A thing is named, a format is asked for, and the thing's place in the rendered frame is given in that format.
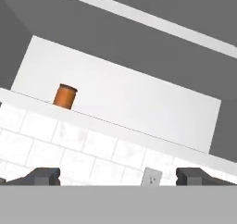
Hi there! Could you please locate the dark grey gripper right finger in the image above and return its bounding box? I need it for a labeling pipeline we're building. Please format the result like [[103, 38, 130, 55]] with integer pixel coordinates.
[[175, 167, 236, 187]]

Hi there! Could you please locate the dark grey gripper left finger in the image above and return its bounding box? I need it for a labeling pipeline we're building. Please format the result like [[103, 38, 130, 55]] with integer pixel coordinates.
[[6, 167, 61, 187]]

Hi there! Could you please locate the orange jam jar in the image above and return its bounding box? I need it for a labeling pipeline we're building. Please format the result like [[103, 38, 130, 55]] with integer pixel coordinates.
[[52, 82, 79, 111]]

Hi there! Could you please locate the grey wall power outlet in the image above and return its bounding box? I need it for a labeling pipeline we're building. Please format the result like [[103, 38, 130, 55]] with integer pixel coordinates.
[[141, 167, 164, 187]]

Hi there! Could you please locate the open white wall cabinet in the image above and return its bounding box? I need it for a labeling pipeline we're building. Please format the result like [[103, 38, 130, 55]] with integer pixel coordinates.
[[0, 34, 237, 177]]

